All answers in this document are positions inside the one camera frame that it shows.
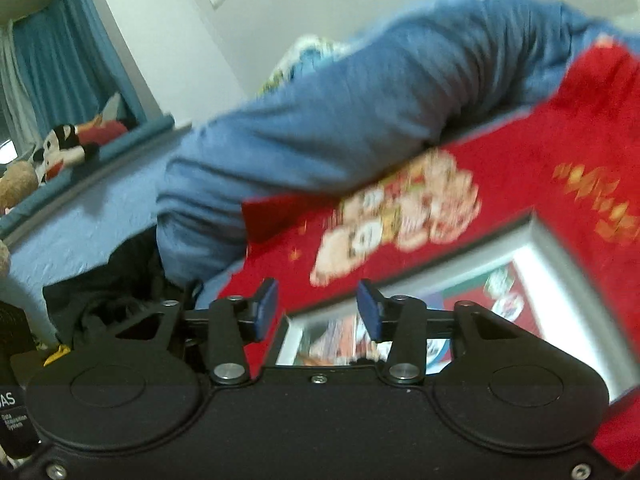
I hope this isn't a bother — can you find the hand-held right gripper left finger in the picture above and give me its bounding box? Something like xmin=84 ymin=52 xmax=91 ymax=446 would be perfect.
xmin=112 ymin=277 xmax=279 ymax=387

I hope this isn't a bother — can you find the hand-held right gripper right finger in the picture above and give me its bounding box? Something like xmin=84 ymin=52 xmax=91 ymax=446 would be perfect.
xmin=356 ymin=279 xmax=508 ymax=387

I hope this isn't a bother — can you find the black shallow cardboard box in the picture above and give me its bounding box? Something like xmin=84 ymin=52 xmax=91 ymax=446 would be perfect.
xmin=272 ymin=212 xmax=640 ymax=406

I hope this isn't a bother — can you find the illustrated textbook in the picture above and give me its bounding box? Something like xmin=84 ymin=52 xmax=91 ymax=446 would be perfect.
xmin=295 ymin=260 xmax=551 ymax=376

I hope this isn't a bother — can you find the dark clothing pile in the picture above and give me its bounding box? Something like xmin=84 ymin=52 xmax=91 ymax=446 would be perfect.
xmin=42 ymin=237 xmax=206 ymax=367

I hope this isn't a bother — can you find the blue plush quilt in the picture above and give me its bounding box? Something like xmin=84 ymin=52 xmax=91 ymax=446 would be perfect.
xmin=155 ymin=0 xmax=640 ymax=286

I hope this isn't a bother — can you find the red printed blanket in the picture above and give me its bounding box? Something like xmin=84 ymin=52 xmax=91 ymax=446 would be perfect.
xmin=220 ymin=42 xmax=640 ymax=471

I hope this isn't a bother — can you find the brown teddy bear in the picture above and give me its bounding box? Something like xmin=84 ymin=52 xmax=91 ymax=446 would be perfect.
xmin=0 ymin=160 xmax=39 ymax=217

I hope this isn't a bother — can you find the cartoon print pillow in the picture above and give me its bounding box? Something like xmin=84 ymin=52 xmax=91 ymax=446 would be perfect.
xmin=255 ymin=35 xmax=351 ymax=97

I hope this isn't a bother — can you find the teal curtain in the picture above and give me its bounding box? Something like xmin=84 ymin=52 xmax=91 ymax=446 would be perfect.
xmin=10 ymin=0 xmax=151 ymax=137

